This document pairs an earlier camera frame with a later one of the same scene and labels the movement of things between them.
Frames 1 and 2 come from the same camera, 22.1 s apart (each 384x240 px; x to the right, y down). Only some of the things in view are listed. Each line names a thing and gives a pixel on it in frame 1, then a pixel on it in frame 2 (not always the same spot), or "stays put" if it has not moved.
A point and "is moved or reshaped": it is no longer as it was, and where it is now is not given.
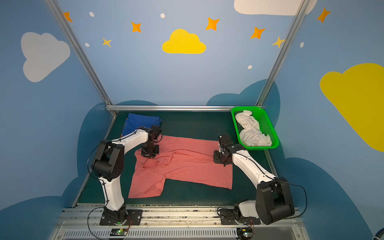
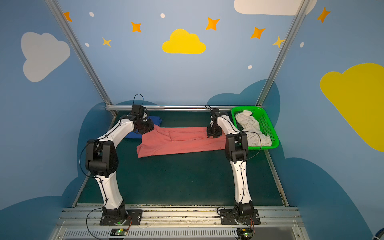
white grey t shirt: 251,135 stays put
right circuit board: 244,233 stays put
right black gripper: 220,157 to 213,131
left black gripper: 149,151 to 146,127
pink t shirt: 181,159 is moved or reshaped
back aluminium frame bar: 168,107 stays put
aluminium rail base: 83,223 stays put
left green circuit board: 119,232 stays put
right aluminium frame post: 291,33 stays put
